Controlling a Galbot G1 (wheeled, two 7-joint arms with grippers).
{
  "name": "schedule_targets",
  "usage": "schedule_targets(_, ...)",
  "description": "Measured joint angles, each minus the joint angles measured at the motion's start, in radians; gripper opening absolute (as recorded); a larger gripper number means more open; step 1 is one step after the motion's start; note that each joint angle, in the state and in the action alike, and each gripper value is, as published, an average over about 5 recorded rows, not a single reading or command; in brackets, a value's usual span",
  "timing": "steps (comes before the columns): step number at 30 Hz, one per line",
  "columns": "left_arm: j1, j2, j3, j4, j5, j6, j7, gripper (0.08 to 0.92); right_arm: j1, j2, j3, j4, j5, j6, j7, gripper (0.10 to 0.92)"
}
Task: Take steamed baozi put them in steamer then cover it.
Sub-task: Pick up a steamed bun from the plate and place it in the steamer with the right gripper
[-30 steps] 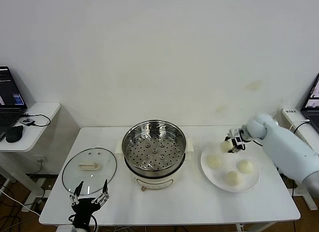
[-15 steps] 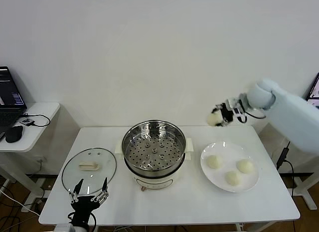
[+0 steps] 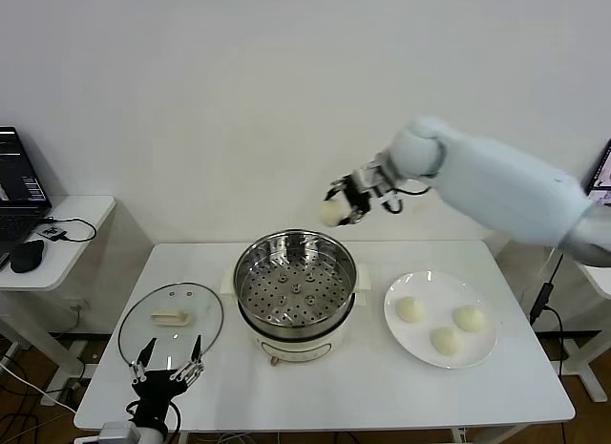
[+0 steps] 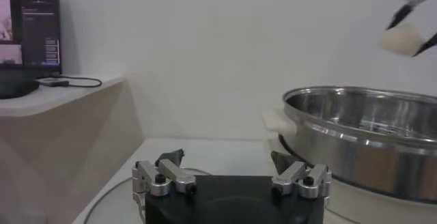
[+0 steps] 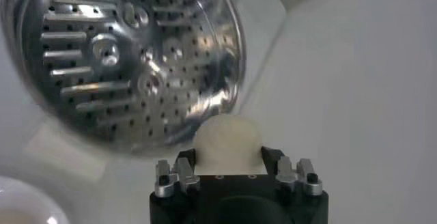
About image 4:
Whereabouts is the thin black drive cable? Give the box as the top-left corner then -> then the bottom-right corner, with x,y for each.
59,74 -> 103,89

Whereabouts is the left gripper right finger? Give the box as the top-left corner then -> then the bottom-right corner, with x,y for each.
271,150 -> 332,199

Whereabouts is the small grey external drive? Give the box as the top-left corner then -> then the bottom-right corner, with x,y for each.
36,77 -> 70,88

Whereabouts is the black computer mouse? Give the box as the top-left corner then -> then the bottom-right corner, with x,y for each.
0,74 -> 40,100

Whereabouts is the stainless steel steamer basket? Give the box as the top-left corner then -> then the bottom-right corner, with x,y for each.
262,85 -> 437,204

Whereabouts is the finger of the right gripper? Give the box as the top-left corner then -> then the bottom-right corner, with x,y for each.
386,0 -> 437,31
412,32 -> 437,58

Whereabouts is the white steamed baozi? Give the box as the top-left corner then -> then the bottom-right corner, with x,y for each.
378,22 -> 426,57

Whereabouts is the black laptop with dark screen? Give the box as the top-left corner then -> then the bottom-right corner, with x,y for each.
0,0 -> 63,79

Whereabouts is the glass lid with white handle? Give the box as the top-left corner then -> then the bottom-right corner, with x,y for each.
81,167 -> 359,224

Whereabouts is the white electric cooker pot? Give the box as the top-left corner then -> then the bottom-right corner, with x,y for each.
266,136 -> 437,224

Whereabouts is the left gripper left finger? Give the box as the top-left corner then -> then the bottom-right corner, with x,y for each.
132,148 -> 198,197

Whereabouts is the white side table with mouse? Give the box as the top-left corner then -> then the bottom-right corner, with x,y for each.
0,73 -> 127,119

